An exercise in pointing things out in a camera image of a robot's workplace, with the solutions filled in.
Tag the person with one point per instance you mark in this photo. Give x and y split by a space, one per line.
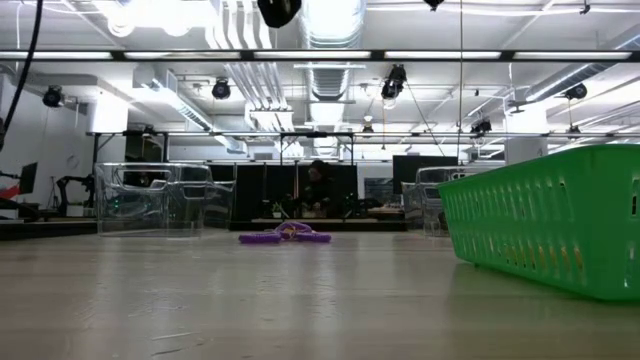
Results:
320 192

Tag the black background rig frame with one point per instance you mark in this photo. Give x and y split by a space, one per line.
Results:
320 134

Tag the black hanging spotlight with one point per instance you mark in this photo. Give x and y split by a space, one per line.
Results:
52 96
576 91
481 126
221 89
394 82

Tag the silver ventilation duct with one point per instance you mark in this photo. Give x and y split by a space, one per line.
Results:
330 80

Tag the round wall clock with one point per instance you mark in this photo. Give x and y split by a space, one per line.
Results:
73 161

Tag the black partition panels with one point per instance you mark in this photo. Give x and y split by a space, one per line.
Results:
250 192

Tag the clear acrylic bin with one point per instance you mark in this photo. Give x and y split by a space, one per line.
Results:
425 200
150 172

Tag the black background robot arm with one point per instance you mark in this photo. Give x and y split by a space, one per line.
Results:
62 187

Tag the large black screen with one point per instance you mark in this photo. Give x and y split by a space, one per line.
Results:
425 167

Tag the green slotted plastic basket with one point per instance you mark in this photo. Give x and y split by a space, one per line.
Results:
550 210

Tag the small background potted plant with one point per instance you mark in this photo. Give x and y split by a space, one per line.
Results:
276 210

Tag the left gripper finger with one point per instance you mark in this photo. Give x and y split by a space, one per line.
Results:
279 12

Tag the small black monitor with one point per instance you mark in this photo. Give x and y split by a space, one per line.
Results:
28 177

